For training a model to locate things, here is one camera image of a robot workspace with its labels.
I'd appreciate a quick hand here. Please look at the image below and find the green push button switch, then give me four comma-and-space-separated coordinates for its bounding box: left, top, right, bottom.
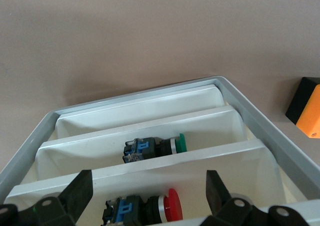
122, 133, 188, 164

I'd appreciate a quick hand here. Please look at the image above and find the red push button switch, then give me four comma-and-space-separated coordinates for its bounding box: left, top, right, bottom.
101, 188, 183, 226

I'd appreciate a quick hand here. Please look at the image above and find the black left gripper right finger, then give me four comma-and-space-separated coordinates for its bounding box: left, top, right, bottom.
206, 170, 258, 226

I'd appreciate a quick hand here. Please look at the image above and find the white drawer cabinet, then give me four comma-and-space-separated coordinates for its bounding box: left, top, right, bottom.
0, 76, 320, 226

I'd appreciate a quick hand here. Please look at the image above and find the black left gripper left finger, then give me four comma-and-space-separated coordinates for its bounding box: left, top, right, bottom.
34, 169, 94, 226

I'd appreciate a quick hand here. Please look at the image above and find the orange box with black base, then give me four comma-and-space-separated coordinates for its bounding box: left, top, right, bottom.
285, 77, 320, 139

